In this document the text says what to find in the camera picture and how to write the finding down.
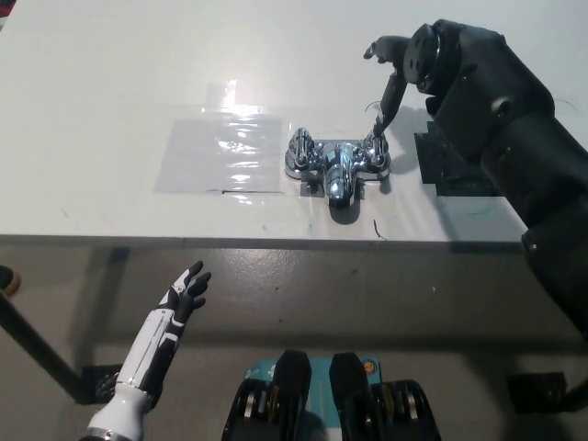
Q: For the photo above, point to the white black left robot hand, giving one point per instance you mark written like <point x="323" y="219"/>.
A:
<point x="158" y="340"/>

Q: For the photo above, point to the black diagonal frame bar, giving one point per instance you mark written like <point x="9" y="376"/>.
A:
<point x="41" y="344"/>

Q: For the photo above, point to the grey table leg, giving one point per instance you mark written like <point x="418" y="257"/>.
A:
<point x="105" y="312"/>

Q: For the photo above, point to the chrome faucet body with spout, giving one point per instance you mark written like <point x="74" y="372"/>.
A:
<point x="339" y="177"/>

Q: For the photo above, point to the black teal robot torso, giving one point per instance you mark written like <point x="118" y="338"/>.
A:
<point x="294" y="404"/>

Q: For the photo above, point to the black tape square patch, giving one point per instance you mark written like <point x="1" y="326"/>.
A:
<point x="432" y="170"/>

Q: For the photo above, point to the dark right robot hand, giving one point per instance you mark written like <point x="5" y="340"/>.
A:
<point x="390" y="98"/>

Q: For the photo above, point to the grey taped plastic sheet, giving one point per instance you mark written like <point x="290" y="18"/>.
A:
<point x="206" y="158"/>

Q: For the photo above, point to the black shoe with tan sole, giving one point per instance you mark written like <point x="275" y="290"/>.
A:
<point x="9" y="278"/>

